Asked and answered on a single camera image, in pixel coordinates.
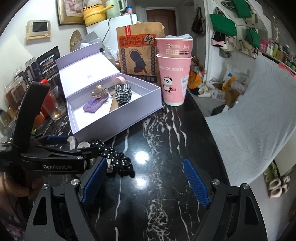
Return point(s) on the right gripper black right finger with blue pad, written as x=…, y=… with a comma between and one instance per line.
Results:
x=232, y=212

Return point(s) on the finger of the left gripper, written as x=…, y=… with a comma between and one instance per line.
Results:
x=52, y=140
x=86, y=153

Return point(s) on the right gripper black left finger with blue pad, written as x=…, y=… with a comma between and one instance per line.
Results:
x=59, y=212

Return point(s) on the black polka dot scrunchie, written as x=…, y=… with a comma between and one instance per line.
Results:
x=120, y=163

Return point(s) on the flower decorated hair clip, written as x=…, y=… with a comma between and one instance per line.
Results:
x=100, y=92

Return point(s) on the checkered black white scrunchie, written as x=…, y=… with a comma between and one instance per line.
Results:
x=123, y=93

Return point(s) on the pink round compact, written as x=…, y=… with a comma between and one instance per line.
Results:
x=119, y=80

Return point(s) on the pearl white claw clip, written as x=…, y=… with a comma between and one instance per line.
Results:
x=75, y=145

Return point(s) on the person's left hand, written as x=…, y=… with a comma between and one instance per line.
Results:
x=9, y=187

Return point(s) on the orange filled glass jar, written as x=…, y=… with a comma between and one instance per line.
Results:
x=39, y=119

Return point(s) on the red bottle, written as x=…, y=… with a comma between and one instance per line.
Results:
x=48, y=106

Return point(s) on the clear drinking glass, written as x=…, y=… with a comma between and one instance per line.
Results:
x=60, y=108

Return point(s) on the purple hair clip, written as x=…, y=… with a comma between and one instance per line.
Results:
x=94, y=104

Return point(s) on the brown spice jar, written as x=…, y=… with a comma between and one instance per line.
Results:
x=14, y=93

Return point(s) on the lavender gift box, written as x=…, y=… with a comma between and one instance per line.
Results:
x=80, y=72

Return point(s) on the gold rectangular hair clip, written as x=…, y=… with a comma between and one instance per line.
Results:
x=114, y=105

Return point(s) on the light blue covered chair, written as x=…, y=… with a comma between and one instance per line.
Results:
x=252, y=133

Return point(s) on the black printed booklet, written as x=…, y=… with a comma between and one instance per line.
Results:
x=47, y=63

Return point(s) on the lower pink panda cup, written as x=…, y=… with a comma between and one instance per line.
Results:
x=174, y=74

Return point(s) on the brown paper food bag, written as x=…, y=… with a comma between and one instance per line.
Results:
x=138, y=50

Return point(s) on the white refrigerator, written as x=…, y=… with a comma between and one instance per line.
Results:
x=106, y=29

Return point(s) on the framed picture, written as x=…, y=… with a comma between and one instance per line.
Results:
x=70, y=12

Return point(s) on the yellow pot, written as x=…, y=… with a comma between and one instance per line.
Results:
x=95, y=14

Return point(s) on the upper pink paper cup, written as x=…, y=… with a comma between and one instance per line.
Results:
x=174, y=47

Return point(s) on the green electric kettle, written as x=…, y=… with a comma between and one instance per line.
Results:
x=116, y=10

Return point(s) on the green tote bag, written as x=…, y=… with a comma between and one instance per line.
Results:
x=223, y=25

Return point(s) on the brown entrance door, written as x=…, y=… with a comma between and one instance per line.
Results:
x=167, y=17

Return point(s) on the wall intercom panel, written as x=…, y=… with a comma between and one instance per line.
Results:
x=38, y=29

